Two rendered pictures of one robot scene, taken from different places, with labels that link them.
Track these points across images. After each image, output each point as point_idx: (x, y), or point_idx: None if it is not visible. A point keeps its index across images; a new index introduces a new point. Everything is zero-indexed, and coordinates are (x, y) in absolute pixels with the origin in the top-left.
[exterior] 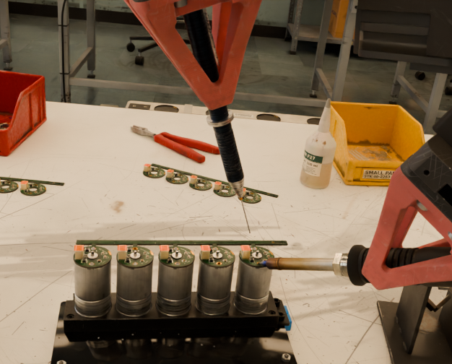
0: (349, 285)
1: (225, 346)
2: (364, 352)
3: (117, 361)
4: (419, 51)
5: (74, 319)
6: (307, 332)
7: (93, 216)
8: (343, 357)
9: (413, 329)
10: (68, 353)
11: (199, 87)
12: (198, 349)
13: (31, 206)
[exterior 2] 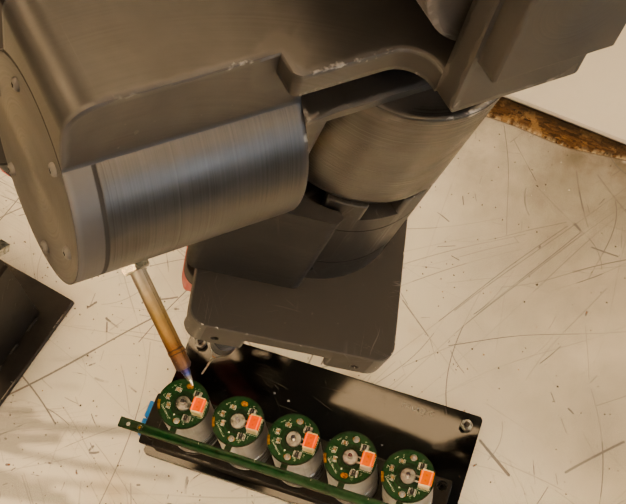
0: None
1: (260, 388)
2: (83, 342)
3: (399, 410)
4: None
5: (438, 477)
6: (131, 399)
7: None
8: (117, 343)
9: (27, 302)
10: (454, 444)
11: None
12: (295, 395)
13: None
